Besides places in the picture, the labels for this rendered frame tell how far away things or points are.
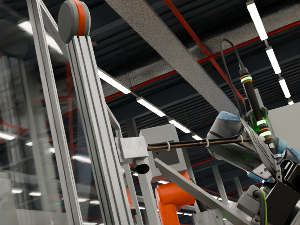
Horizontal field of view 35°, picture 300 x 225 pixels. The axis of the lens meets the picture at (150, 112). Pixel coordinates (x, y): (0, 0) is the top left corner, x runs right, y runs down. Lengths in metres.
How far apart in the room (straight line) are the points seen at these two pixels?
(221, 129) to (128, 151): 1.01
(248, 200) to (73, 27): 0.81
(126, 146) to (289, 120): 2.48
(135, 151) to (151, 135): 4.41
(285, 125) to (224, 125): 1.44
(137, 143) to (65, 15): 0.52
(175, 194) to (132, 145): 4.37
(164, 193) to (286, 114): 2.44
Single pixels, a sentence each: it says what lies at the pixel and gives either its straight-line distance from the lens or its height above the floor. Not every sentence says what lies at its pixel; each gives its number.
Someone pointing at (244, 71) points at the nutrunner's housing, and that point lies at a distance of 2.05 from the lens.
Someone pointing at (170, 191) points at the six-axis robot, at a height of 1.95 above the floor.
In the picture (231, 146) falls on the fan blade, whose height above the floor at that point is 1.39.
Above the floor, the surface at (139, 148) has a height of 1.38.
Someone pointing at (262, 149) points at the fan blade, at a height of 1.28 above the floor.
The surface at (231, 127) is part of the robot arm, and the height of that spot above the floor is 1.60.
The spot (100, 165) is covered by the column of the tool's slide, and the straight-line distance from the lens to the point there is 1.52.
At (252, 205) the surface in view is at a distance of 1.50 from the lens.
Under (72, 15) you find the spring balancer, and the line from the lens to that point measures 1.70.
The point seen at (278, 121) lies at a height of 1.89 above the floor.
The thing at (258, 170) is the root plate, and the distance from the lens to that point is 1.87.
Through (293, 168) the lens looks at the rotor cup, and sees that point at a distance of 1.81.
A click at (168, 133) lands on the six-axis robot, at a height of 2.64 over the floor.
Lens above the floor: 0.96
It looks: 19 degrees up
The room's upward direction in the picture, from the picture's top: 15 degrees counter-clockwise
